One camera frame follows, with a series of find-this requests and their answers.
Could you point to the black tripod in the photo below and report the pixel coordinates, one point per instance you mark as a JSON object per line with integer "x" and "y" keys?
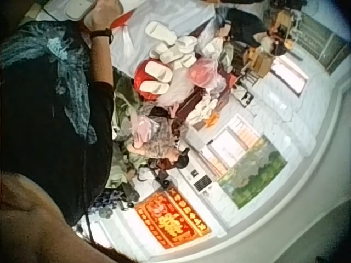
{"x": 161, "y": 176}

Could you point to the heap of small white slippers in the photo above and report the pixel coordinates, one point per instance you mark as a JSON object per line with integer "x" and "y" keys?
{"x": 203, "y": 109}

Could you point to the person's right hand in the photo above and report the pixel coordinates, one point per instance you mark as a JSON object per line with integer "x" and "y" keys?
{"x": 105, "y": 15}

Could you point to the brown cardboard box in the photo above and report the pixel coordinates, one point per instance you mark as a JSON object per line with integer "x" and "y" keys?
{"x": 261, "y": 61}

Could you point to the white slipper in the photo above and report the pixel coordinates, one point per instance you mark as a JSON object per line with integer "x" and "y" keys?
{"x": 78, "y": 8}

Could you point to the pile of white slippers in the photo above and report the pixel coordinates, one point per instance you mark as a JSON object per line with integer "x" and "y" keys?
{"x": 160, "y": 33}

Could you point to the dark wooden table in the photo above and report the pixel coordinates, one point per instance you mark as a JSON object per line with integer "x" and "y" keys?
{"x": 189, "y": 102}

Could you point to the white standing air conditioner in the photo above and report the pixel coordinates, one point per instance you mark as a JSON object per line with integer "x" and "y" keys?
{"x": 196, "y": 175}

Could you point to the person's right fingers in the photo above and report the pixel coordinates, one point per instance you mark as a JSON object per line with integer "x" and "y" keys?
{"x": 88, "y": 19}

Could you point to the pink clear plastic bag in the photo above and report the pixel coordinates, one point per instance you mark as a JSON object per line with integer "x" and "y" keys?
{"x": 201, "y": 72}

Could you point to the glass door with orange panes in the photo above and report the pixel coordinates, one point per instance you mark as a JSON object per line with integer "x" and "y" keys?
{"x": 230, "y": 145}

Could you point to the blue floral cloth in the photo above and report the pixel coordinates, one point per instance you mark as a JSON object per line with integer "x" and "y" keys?
{"x": 108, "y": 202}

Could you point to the red and gold poster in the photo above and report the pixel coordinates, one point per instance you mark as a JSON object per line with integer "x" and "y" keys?
{"x": 171, "y": 217}

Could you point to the red plastic bag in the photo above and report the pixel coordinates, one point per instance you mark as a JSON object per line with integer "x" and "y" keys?
{"x": 140, "y": 71}

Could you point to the green landscape painting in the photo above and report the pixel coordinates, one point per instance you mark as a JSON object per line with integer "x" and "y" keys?
{"x": 255, "y": 172}

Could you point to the heap of green cloth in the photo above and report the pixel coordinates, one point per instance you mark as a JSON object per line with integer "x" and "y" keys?
{"x": 122, "y": 96}

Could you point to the black wrist band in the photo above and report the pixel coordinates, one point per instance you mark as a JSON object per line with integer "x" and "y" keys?
{"x": 102, "y": 33}

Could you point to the yellow machine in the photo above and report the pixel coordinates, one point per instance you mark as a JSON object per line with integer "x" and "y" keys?
{"x": 283, "y": 22}

